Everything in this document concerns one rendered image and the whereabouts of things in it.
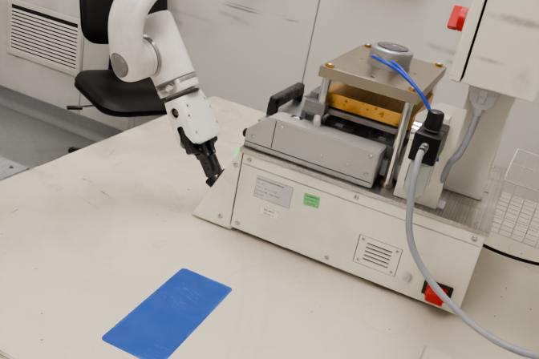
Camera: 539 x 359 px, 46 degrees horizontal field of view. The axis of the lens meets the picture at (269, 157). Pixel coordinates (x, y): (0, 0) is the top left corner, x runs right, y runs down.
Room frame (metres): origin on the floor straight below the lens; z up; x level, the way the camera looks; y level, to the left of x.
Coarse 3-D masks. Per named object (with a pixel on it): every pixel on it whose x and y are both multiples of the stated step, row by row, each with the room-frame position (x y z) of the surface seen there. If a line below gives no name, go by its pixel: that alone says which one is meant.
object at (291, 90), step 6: (294, 84) 1.29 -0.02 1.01; (300, 84) 1.30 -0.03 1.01; (282, 90) 1.23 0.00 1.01; (288, 90) 1.24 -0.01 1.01; (294, 90) 1.26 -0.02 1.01; (300, 90) 1.28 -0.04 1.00; (270, 96) 1.18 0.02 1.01; (276, 96) 1.18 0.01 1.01; (282, 96) 1.20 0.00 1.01; (288, 96) 1.22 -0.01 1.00; (294, 96) 1.26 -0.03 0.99; (300, 96) 1.30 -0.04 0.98; (270, 102) 1.18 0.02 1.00; (276, 102) 1.17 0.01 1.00; (282, 102) 1.20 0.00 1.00; (270, 108) 1.18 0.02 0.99; (276, 108) 1.17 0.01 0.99; (270, 114) 1.17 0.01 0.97
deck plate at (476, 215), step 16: (272, 160) 1.06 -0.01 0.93; (320, 176) 1.03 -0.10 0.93; (496, 176) 1.20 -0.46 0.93; (368, 192) 1.00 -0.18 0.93; (384, 192) 1.01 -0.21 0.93; (448, 192) 1.06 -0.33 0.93; (496, 192) 1.11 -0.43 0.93; (416, 208) 0.97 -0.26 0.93; (432, 208) 0.98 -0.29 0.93; (448, 208) 0.99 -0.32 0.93; (464, 208) 1.01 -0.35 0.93; (480, 208) 1.02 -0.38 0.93; (464, 224) 0.94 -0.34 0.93; (480, 224) 0.96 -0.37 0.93
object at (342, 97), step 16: (336, 96) 1.11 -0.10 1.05; (352, 96) 1.11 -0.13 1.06; (368, 96) 1.13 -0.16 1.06; (384, 96) 1.15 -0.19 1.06; (432, 96) 1.24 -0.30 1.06; (336, 112) 1.10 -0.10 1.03; (352, 112) 1.09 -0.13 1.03; (368, 112) 1.08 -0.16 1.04; (384, 112) 1.07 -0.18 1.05; (400, 112) 1.07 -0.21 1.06; (416, 112) 1.09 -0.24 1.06; (384, 128) 1.07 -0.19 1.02
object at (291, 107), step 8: (288, 104) 1.27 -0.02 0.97; (296, 104) 1.28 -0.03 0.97; (288, 112) 1.22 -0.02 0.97; (296, 112) 1.23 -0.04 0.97; (304, 112) 1.15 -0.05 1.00; (312, 120) 1.20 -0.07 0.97; (384, 160) 1.06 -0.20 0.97; (400, 160) 1.07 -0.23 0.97; (384, 168) 1.06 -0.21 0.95; (400, 168) 1.05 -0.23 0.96
